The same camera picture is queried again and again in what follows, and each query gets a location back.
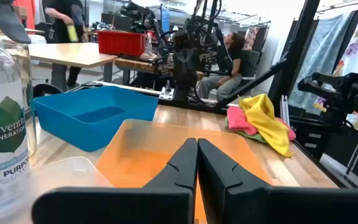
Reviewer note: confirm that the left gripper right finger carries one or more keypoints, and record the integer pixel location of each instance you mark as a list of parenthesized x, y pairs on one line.
[(259, 205)]

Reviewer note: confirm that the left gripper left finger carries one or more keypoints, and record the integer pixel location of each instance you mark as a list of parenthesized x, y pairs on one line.
[(154, 202)]

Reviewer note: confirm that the green microfiber towel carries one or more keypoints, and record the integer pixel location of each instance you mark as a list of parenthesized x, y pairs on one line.
[(253, 137)]

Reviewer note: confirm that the pink microfiber towel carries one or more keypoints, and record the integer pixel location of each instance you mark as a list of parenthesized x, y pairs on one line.
[(238, 119)]

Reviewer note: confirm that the yellow microfiber towel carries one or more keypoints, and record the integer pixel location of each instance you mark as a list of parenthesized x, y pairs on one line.
[(263, 118)]

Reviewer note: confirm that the background black robot arm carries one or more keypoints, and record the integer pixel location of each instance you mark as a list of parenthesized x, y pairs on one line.
[(138, 17)]

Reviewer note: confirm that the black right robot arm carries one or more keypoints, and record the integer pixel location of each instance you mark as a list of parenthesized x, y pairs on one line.
[(210, 46)]

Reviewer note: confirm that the orange translucent plastic basket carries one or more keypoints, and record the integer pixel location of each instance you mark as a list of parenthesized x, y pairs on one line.
[(141, 161)]

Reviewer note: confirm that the seated person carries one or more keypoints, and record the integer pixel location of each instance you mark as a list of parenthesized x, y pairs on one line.
[(222, 84)]

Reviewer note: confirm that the butcher block background table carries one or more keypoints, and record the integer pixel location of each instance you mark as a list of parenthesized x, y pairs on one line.
[(135, 64)]

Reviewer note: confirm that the dark office chair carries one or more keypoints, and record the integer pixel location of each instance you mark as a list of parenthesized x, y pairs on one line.
[(249, 63)]

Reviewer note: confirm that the red plastic bin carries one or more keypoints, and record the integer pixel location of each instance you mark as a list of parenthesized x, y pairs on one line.
[(120, 43)]

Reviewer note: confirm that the clear plastic basket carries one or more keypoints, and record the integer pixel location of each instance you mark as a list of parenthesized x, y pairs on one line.
[(70, 174)]

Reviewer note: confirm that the blue plastic basket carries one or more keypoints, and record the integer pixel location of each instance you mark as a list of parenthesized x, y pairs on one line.
[(73, 133)]

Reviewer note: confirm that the light wooden office table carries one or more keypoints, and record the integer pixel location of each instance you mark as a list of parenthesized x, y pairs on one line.
[(73, 54)]

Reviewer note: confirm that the yellow green held object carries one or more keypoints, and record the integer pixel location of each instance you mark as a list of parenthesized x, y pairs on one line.
[(72, 33)]

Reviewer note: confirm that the standing person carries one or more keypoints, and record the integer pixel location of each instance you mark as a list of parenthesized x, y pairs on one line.
[(62, 18)]

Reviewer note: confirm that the grey blue fabric curtain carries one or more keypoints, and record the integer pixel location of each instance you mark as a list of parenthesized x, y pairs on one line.
[(322, 56)]

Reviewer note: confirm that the clear spray bottle white trigger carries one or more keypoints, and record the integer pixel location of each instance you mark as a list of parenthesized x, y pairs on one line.
[(11, 21)]

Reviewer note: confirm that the black camera rig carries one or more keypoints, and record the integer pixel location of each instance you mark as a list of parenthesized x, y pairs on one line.
[(346, 90)]

